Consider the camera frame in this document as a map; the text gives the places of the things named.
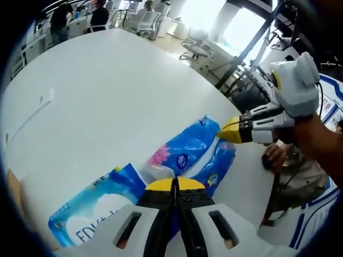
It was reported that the white low cabinet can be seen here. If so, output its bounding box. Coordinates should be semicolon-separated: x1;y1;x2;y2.
167;18;188;38

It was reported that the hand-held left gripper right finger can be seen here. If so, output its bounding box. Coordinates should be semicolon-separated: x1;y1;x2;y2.
175;176;269;257

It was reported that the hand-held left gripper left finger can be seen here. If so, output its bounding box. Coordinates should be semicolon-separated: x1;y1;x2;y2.
57;177;177;257

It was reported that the light blue soft tissue pack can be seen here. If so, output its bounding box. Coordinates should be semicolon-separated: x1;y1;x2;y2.
48;162;185;247

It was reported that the row of white office chairs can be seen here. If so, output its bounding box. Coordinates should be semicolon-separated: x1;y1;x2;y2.
107;9;212;61

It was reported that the black tripod stand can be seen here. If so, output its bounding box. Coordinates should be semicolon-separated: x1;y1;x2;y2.
214;0;285;93

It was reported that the blue white wall display board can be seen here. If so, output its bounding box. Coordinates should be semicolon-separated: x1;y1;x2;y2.
290;74;343;247

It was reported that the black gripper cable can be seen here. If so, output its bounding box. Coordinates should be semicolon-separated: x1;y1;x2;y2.
313;80;324;117

